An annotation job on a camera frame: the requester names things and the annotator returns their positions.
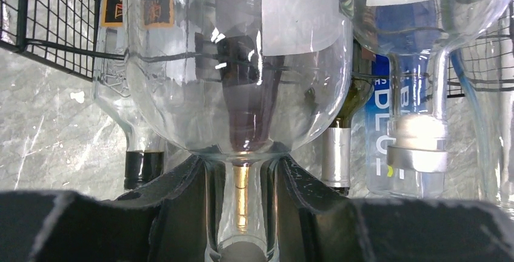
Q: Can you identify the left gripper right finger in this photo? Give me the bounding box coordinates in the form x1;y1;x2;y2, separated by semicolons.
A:
277;156;513;261

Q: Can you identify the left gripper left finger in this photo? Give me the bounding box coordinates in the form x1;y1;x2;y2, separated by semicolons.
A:
1;156;206;261

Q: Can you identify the clear bottle silver cap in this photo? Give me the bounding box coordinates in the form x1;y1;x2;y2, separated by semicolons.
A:
123;0;352;261

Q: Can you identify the clear bottle dark neck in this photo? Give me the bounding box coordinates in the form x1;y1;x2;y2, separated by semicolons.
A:
352;0;510;173

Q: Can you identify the lower bottle silver cap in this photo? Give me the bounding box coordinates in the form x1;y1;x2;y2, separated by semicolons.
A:
321;40;374;197

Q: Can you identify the dark wine bottle gold cap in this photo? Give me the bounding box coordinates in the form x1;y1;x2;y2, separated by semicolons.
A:
216;0;290;229

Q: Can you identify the blue tinted clear bottle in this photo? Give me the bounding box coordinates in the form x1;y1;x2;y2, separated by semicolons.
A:
366;4;513;207

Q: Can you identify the lower bottle black gold cap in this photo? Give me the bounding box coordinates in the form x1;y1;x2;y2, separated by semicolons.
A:
93;0;165;190

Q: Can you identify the black wire wine rack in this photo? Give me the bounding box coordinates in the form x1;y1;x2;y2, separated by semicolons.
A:
1;0;125;80

